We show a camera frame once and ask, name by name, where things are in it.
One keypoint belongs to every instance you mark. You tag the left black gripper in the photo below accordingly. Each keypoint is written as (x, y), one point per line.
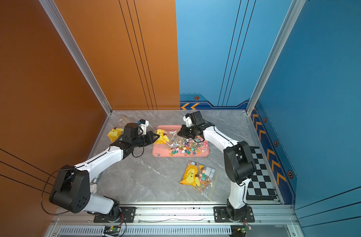
(149, 135)

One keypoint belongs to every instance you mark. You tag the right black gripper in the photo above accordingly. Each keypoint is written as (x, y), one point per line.
(184, 134)

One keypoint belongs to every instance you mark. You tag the clear ziploc bag with candies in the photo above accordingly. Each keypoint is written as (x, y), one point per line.
(117, 128)

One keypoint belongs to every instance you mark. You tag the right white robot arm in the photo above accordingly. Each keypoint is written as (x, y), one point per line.
(238, 160)

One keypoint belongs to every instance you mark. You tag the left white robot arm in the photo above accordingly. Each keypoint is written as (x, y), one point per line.
(72, 187)

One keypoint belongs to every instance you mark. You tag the pink plastic tray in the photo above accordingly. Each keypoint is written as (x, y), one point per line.
(191, 148)

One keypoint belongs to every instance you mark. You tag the silver microphone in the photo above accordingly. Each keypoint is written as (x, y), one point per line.
(94, 186)

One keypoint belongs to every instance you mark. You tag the black white checkerboard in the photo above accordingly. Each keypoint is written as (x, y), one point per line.
(261, 187)

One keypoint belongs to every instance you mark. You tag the left green circuit board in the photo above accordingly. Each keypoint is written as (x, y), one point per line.
(111, 231)

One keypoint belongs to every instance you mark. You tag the green circuit board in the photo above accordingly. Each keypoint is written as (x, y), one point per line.
(240, 231)
(111, 231)

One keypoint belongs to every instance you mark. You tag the right green circuit board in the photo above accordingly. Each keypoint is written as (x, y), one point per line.
(240, 231)

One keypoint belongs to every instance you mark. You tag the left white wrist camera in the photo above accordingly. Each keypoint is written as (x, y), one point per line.
(143, 124)

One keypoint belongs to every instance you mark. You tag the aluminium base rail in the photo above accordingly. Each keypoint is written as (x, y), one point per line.
(187, 219)

